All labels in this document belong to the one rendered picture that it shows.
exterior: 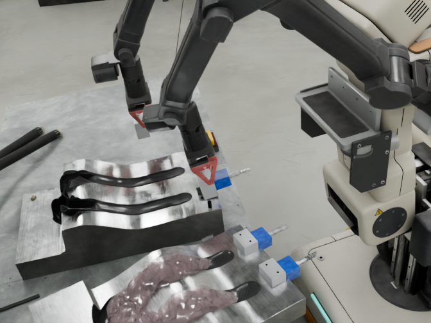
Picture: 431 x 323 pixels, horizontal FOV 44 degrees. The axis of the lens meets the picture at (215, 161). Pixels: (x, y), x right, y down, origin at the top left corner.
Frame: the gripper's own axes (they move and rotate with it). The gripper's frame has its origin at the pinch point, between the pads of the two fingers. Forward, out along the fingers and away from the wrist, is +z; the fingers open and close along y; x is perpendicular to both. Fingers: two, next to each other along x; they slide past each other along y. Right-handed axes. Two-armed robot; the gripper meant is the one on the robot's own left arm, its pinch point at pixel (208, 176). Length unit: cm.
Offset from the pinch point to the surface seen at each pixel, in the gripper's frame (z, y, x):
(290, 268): 12.4, 26.6, 10.3
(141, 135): -4.1, -26.2, -14.2
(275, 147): 81, -140, 39
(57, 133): -3, -52, -42
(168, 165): 1.5, -14.9, -9.3
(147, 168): 0.9, -15.6, -15.0
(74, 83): 48, -257, -69
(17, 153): -7, -37, -52
